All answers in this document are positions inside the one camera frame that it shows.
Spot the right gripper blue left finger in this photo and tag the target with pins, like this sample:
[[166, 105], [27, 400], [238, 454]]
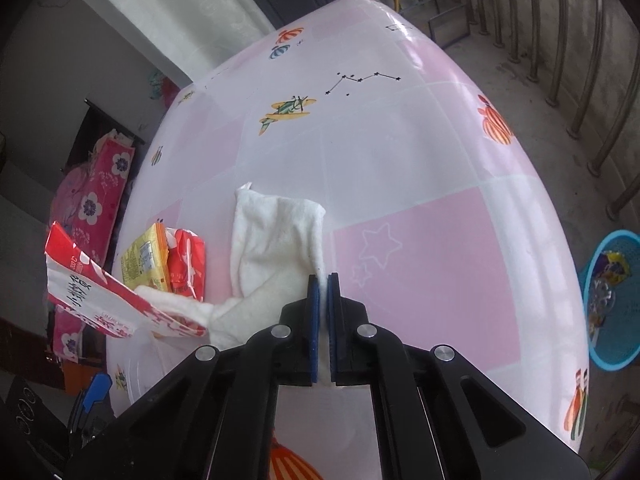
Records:
[[298, 359]]

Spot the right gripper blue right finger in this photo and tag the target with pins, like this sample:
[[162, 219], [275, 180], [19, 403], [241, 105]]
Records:
[[348, 361]]

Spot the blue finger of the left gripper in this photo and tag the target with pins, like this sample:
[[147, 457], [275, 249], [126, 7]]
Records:
[[96, 392]]

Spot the red white snack bag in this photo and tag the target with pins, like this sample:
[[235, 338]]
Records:
[[80, 287]]

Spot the white cloth rag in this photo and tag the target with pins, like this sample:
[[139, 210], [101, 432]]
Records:
[[276, 245]]

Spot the yellow noodle snack packet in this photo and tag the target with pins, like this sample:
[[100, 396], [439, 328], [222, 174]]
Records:
[[145, 262]]

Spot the small red snack packet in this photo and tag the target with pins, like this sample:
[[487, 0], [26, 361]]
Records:
[[186, 263]]

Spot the blue plastic trash basket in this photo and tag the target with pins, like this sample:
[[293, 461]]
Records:
[[610, 294]]

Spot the pink patterned tablecloth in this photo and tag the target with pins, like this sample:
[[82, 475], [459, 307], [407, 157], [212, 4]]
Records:
[[436, 219]]

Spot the pink floral bedding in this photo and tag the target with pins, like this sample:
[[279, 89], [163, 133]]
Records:
[[87, 201]]

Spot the metal balcony railing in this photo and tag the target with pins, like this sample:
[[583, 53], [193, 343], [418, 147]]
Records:
[[585, 54]]

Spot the pile of clothes and bags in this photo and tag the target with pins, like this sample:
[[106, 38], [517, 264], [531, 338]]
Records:
[[162, 88]]

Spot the white curtain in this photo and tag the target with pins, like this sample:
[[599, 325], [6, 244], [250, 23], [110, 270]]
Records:
[[196, 35]]

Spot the metal dustpan frame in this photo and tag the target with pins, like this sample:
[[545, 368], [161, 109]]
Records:
[[449, 27]]

